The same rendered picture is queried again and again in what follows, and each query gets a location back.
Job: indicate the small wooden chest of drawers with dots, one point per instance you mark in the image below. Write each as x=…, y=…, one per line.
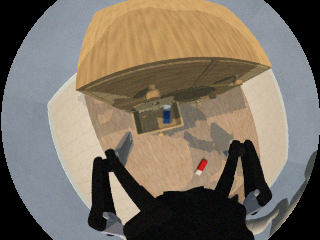
x=140, y=33

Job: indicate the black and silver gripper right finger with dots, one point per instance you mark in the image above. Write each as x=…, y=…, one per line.
x=256, y=191

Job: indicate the wooden drawer front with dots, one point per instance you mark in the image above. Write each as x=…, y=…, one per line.
x=195, y=100
x=143, y=103
x=146, y=120
x=133, y=85
x=224, y=71
x=211, y=91

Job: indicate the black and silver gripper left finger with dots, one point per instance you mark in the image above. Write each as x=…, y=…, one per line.
x=102, y=216

